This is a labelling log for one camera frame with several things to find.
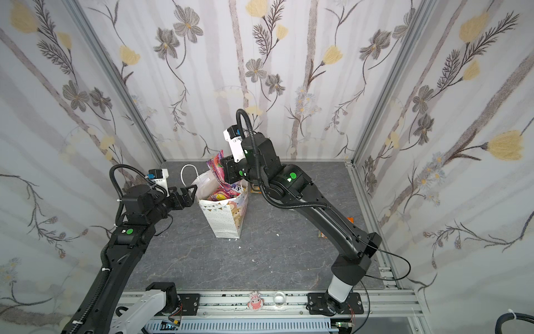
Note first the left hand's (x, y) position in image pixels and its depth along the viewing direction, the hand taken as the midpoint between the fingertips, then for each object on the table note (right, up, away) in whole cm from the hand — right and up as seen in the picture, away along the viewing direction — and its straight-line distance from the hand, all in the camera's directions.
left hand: (183, 181), depth 73 cm
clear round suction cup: (+34, -44, +4) cm, 56 cm away
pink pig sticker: (+26, -43, 0) cm, 50 cm away
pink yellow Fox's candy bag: (+11, -5, +11) cm, 16 cm away
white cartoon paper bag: (+14, -13, +5) cm, 20 cm away
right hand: (+17, +8, -16) cm, 24 cm away
